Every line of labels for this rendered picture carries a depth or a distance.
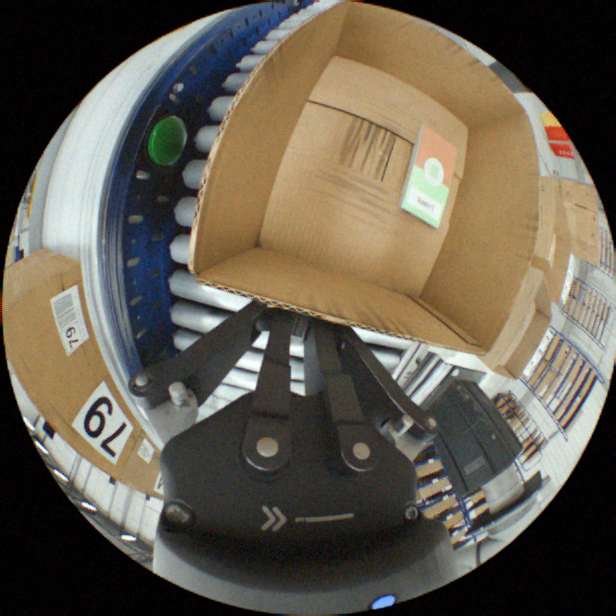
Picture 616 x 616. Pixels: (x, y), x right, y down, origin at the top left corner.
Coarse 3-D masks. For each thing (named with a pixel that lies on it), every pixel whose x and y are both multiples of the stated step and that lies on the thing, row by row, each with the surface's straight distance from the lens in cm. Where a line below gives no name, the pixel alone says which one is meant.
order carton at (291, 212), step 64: (320, 64) 34; (384, 64) 42; (448, 64) 39; (256, 128) 16; (320, 128) 30; (384, 128) 33; (448, 128) 42; (512, 128) 41; (256, 192) 20; (320, 192) 26; (384, 192) 28; (448, 192) 37; (512, 192) 32; (192, 256) 11; (256, 256) 20; (320, 256) 26; (384, 256) 29; (448, 256) 33; (512, 256) 27; (384, 320) 14; (448, 320) 28
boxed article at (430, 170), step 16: (416, 144) 34; (432, 144) 35; (448, 144) 38; (416, 160) 32; (432, 160) 34; (448, 160) 36; (416, 176) 31; (432, 176) 33; (448, 176) 35; (416, 192) 30; (432, 192) 32; (400, 208) 29; (416, 208) 30; (432, 208) 31; (432, 224) 31
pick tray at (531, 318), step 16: (544, 272) 58; (528, 288) 56; (544, 288) 67; (528, 304) 54; (544, 304) 82; (512, 320) 54; (528, 320) 89; (544, 320) 92; (512, 336) 53; (528, 336) 92; (496, 352) 54; (512, 352) 91; (528, 352) 90; (496, 368) 65; (512, 368) 91
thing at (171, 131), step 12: (168, 120) 29; (180, 120) 31; (156, 132) 28; (168, 132) 29; (180, 132) 30; (156, 144) 27; (168, 144) 29; (180, 144) 31; (156, 156) 28; (168, 156) 29
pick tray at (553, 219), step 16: (544, 176) 76; (544, 192) 72; (544, 208) 68; (560, 208) 87; (544, 224) 65; (560, 224) 96; (544, 240) 63; (560, 240) 106; (544, 256) 61; (560, 256) 103; (560, 272) 100; (560, 288) 97
